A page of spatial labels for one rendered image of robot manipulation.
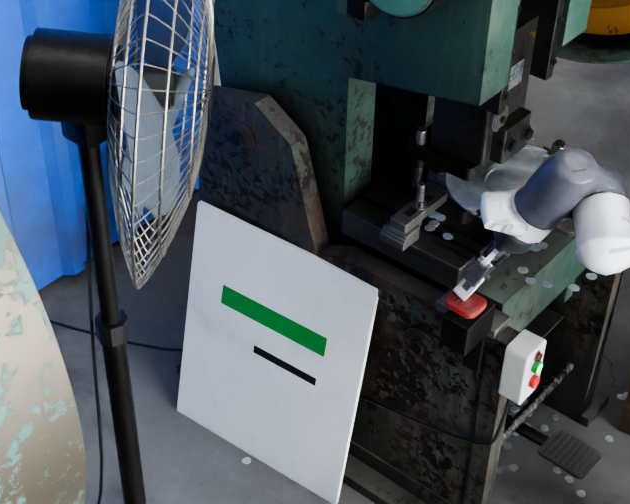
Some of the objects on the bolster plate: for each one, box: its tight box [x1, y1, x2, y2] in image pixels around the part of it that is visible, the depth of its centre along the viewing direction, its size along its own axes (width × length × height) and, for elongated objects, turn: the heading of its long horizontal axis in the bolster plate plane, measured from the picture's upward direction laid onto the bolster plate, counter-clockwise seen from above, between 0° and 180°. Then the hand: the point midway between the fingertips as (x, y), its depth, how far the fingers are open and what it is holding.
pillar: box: [411, 127, 427, 188], centre depth 237 cm, size 2×2×14 cm
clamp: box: [379, 182, 447, 251], centre depth 232 cm, size 6×17×10 cm, turn 139°
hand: (468, 284), depth 209 cm, fingers closed
